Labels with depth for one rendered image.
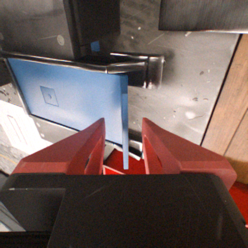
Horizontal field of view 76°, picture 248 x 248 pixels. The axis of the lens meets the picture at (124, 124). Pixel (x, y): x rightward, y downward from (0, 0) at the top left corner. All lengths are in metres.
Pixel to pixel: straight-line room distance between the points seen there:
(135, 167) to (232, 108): 0.15
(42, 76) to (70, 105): 0.04
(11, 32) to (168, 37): 0.15
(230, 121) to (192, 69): 0.08
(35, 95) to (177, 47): 0.17
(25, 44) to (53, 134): 0.11
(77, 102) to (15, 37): 0.08
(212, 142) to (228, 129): 0.03
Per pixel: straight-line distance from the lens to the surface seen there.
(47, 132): 0.25
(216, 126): 0.23
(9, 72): 0.22
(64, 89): 0.17
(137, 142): 0.16
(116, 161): 0.27
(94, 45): 0.24
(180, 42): 0.20
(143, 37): 0.21
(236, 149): 0.25
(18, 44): 0.20
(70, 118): 0.18
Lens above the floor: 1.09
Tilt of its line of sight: 45 degrees down
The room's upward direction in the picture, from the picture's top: 140 degrees counter-clockwise
